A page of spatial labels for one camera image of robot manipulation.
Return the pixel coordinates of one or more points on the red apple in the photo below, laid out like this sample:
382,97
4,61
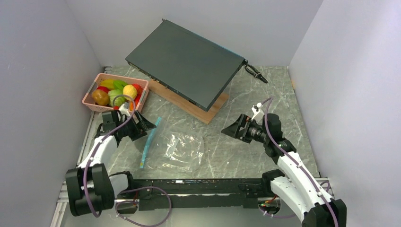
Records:
102,88

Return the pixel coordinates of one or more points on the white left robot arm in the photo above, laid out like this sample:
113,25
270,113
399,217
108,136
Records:
89,186

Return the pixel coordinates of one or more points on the pink plastic basket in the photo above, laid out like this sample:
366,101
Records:
90,103

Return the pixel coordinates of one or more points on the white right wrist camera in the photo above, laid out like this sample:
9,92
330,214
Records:
257,112

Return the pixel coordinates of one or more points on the orange red pepper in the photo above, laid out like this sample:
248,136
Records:
135,103

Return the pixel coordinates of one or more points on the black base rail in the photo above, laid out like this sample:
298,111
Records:
153,194

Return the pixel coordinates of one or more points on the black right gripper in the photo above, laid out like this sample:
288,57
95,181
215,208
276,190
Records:
233,130

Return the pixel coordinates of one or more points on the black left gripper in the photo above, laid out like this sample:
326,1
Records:
143,123

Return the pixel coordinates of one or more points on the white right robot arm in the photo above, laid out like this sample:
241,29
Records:
291,182

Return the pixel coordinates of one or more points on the yellow lemon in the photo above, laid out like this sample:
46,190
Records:
130,91

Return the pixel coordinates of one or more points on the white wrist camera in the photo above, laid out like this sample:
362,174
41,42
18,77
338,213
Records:
257,112
124,109

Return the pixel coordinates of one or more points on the wooden board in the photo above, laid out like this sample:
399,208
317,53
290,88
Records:
192,109

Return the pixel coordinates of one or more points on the black cable connector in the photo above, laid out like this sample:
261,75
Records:
255,73

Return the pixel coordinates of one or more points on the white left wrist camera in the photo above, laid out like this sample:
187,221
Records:
124,109

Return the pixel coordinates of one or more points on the dark grey network switch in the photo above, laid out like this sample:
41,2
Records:
188,64

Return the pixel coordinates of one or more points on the green star fruit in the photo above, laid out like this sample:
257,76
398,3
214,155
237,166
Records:
119,84

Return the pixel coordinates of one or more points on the brown potato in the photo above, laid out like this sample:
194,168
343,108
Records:
100,97

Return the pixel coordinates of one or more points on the red tomato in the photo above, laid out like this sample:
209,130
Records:
138,88

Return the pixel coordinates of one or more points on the clear zip top bag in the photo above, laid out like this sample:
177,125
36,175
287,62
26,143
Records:
171,148

